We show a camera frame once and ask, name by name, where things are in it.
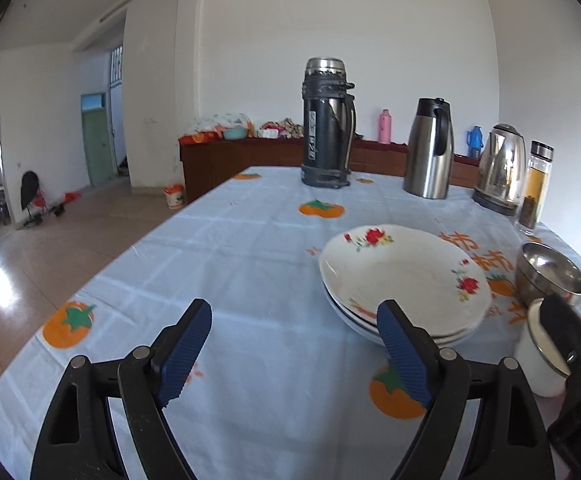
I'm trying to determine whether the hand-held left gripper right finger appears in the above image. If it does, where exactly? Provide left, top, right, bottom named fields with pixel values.
left=376, top=299, right=556, bottom=480

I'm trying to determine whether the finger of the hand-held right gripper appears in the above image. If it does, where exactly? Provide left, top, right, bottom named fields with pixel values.
left=539, top=293, right=581, bottom=401

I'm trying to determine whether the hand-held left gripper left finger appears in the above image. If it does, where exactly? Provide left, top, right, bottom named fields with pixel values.
left=30, top=298, right=214, bottom=480

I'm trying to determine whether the blue pattern plate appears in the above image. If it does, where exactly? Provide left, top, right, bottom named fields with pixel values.
left=326, top=295, right=481, bottom=349

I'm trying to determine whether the white enamel bowl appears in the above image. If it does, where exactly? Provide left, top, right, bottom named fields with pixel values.
left=514, top=298, right=573, bottom=399

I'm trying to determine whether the stainless steel bowl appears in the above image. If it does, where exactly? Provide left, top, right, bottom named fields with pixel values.
left=515, top=241, right=581, bottom=308

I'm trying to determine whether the pink floral rim plate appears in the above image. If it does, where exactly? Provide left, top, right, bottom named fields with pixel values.
left=323, top=282, right=488, bottom=341

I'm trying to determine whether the red flower white plate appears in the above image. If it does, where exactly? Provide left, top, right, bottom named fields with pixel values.
left=319, top=225, right=492, bottom=337

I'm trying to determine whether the persimmon print tablecloth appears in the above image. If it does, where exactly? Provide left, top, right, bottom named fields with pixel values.
left=0, top=165, right=581, bottom=480

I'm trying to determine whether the glass tea bottle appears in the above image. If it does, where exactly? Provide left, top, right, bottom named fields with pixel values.
left=514, top=140, right=554, bottom=235

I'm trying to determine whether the steel electric kettle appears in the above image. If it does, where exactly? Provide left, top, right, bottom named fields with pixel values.
left=471, top=123, right=527, bottom=217

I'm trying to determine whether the steel thermal carafe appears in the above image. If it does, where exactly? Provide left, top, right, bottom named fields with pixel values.
left=403, top=97, right=456, bottom=200

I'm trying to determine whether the dark wooden sideboard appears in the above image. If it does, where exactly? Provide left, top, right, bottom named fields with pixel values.
left=179, top=135, right=481, bottom=203

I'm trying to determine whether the blue thermos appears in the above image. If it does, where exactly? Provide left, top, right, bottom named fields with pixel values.
left=467, top=126, right=484, bottom=161

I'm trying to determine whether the red printed box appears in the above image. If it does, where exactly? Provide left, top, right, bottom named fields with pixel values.
left=180, top=131, right=221, bottom=145

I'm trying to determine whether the black chair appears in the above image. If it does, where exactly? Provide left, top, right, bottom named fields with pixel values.
left=20, top=171, right=51, bottom=226

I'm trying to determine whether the green door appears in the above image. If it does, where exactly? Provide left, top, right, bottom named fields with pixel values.
left=80, top=92, right=117, bottom=188

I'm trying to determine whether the mesh food cover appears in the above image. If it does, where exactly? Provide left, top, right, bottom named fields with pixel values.
left=193, top=111, right=251, bottom=133

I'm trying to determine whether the black vacuum flask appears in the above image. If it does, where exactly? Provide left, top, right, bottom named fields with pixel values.
left=300, top=57, right=357, bottom=189

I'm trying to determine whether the colourful cloth pile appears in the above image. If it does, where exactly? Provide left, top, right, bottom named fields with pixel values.
left=258, top=118, right=305, bottom=140

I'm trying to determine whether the fluorescent tube light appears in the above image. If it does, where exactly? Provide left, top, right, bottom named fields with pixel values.
left=99, top=0, right=147, bottom=23

